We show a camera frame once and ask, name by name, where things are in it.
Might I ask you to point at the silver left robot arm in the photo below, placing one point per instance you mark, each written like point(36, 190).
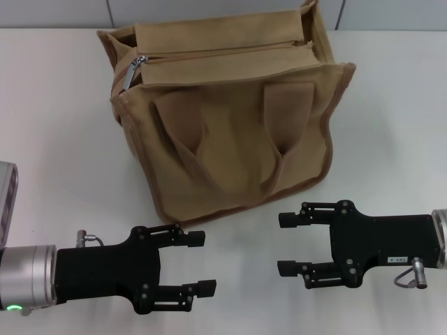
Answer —
point(28, 275)

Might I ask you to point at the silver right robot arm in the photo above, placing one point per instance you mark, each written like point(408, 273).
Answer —
point(441, 237)

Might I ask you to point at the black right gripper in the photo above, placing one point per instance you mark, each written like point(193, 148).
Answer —
point(384, 240)

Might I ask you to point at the silver metal zipper pull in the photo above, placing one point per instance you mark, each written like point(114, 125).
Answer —
point(130, 75)

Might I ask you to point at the khaki canvas food bag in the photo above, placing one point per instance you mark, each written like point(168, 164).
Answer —
point(227, 139)

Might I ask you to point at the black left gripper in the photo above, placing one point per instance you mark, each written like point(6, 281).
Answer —
point(97, 272)

